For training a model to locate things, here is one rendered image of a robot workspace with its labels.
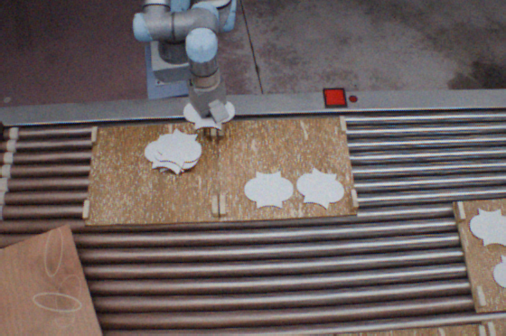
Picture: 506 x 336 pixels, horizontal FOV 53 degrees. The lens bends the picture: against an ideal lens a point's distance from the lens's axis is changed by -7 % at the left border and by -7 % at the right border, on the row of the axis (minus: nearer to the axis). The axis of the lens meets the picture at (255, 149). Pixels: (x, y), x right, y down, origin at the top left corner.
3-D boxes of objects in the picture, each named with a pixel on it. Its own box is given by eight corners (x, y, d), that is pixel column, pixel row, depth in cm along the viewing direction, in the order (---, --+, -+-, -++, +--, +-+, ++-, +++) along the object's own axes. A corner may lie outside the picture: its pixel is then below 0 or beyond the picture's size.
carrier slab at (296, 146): (218, 125, 176) (218, 121, 175) (342, 119, 177) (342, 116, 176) (220, 223, 158) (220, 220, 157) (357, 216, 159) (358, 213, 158)
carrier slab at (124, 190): (96, 130, 175) (94, 127, 174) (217, 124, 177) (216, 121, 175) (85, 227, 157) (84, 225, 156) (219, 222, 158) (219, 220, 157)
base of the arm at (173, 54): (154, 39, 191) (151, 19, 182) (195, 29, 193) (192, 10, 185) (162, 69, 183) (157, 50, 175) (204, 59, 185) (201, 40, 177)
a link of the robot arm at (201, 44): (217, 23, 130) (216, 49, 125) (220, 52, 139) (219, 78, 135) (185, 24, 130) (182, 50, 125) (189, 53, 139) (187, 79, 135)
